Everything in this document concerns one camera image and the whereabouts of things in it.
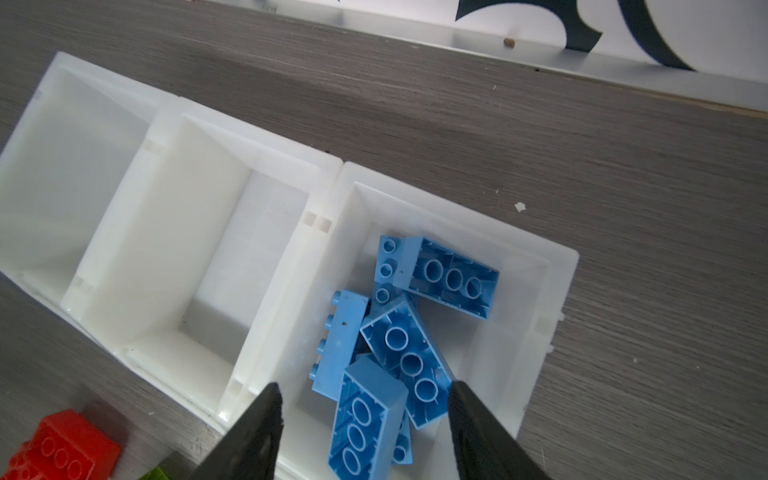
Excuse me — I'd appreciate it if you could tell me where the white left storage bin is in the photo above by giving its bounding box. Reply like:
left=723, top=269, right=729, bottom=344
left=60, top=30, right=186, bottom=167
left=0, top=50, right=175, bottom=307

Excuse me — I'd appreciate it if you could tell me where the red lego brick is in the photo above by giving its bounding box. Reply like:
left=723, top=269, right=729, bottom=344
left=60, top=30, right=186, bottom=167
left=1, top=409, right=121, bottom=480

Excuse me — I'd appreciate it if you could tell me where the white right storage bin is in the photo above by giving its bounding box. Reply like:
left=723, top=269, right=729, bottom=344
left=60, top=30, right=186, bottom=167
left=229, top=163, right=579, bottom=479

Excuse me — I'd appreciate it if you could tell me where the white middle storage bin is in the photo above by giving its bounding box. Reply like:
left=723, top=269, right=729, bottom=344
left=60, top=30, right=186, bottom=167
left=61, top=99, right=342, bottom=428

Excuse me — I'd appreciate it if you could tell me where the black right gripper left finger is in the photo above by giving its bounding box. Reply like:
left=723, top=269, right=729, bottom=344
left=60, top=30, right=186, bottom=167
left=188, top=382, right=284, bottom=480

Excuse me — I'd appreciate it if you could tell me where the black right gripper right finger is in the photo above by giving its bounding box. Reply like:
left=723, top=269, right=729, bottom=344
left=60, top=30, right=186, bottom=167
left=448, top=380, right=549, bottom=480

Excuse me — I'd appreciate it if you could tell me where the green lego brick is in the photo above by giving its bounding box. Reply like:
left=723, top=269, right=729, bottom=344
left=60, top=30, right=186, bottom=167
left=138, top=466, right=170, bottom=480

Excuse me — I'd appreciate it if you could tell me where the white storage bin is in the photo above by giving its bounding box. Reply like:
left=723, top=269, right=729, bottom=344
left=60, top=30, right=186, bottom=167
left=229, top=163, right=579, bottom=479
left=61, top=99, right=342, bottom=428
left=0, top=50, right=175, bottom=307

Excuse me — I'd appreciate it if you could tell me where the blue lego brick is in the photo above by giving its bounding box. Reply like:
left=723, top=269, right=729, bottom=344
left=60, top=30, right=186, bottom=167
left=361, top=295, right=454, bottom=430
left=391, top=236, right=500, bottom=320
left=371, top=235, right=403, bottom=313
left=392, top=413, right=413, bottom=465
left=309, top=290, right=370, bottom=401
left=328, top=357, right=408, bottom=479

